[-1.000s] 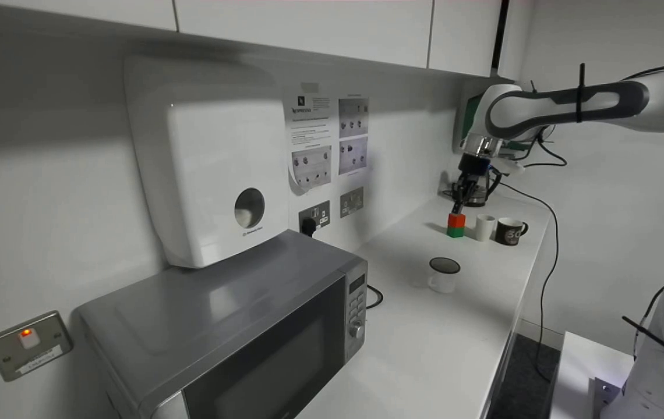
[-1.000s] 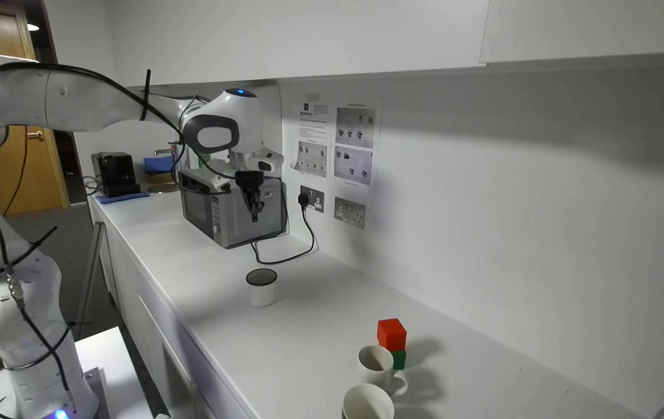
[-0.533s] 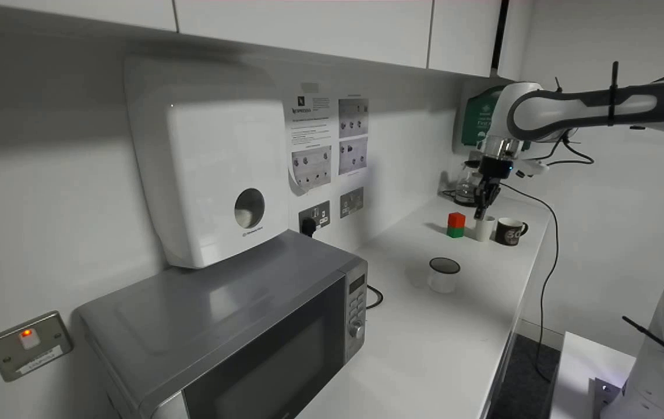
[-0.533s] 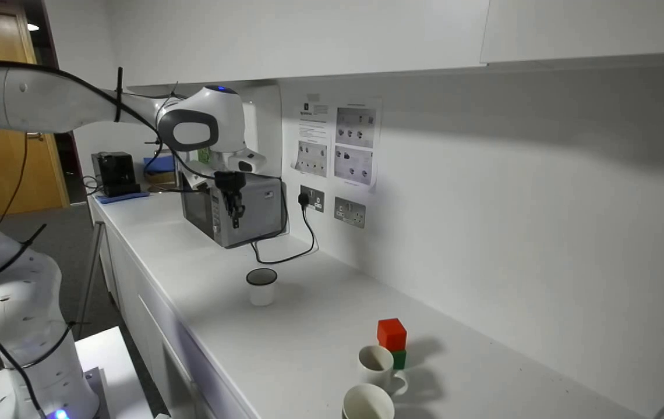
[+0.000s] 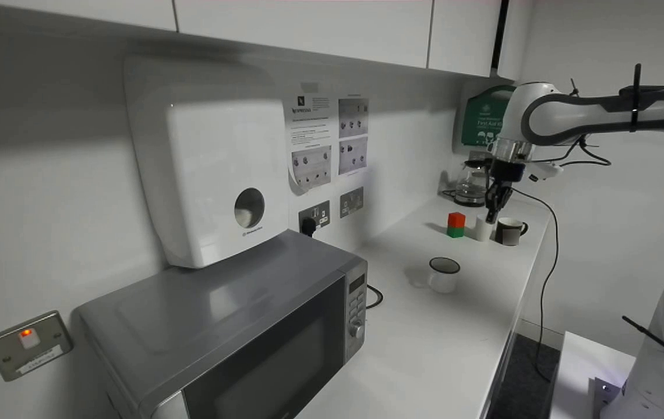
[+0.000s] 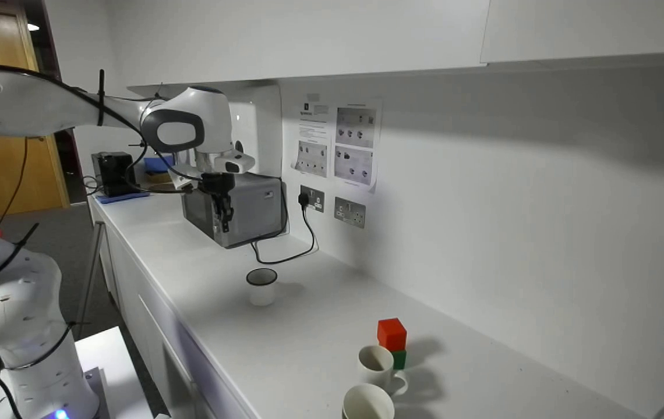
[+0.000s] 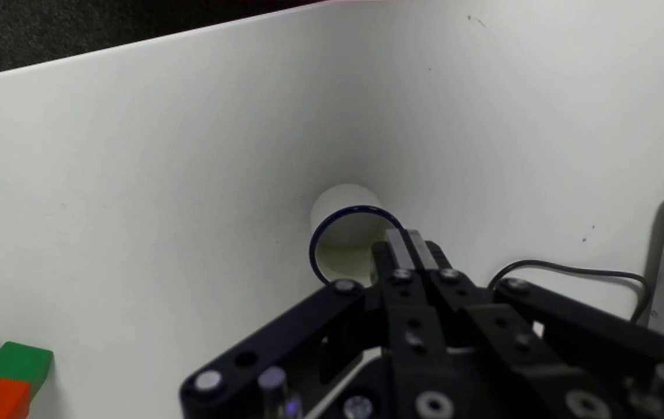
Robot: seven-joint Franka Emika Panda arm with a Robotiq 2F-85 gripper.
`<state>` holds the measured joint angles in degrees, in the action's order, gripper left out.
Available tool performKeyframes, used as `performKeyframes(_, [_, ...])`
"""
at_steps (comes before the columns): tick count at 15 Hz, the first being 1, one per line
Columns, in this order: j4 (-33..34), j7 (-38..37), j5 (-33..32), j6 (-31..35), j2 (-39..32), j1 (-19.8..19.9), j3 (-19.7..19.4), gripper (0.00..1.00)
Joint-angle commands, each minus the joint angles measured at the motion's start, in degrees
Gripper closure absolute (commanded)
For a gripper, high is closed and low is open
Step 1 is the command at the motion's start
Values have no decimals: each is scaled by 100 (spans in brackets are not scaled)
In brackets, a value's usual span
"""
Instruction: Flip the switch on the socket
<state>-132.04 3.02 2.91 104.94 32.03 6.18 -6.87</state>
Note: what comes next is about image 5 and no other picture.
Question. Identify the steel double socket labelled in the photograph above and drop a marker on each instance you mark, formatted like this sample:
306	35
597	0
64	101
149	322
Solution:
353	200

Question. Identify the glass kettle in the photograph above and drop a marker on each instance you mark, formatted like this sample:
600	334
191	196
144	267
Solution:
472	186

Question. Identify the small white mug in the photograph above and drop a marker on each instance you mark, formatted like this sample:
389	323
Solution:
481	231

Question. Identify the silver microwave oven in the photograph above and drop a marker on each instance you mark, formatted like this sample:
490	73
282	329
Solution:
214	334

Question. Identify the steel double socket with plug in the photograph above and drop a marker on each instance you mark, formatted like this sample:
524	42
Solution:
318	210

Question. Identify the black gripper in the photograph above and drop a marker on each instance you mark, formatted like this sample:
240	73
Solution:
505	173

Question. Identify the white mug dark inside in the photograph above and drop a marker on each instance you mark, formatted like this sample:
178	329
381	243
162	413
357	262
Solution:
442	276

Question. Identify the red cube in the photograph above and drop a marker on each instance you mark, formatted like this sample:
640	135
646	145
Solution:
458	220

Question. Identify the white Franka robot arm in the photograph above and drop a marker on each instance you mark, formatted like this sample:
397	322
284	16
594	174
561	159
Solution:
578	117

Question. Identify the mug with dark print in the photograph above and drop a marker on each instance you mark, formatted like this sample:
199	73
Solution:
511	234

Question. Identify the white robot base table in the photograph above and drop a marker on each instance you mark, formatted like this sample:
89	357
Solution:
588	367

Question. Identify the steel fused switch plate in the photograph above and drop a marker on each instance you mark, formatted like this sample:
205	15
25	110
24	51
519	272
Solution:
28	345

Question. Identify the green cube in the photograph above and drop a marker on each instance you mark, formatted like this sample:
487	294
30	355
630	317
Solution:
455	234

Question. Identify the white wall cabinet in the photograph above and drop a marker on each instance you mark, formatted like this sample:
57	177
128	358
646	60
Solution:
268	25

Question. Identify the wall power outlet panel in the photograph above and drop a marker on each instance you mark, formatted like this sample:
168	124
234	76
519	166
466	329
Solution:
322	143

